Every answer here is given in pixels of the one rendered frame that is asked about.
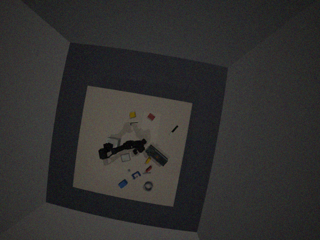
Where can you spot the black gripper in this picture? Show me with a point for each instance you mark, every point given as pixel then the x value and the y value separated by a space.
pixel 143 143

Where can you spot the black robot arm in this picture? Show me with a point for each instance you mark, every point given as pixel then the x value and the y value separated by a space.
pixel 126 146

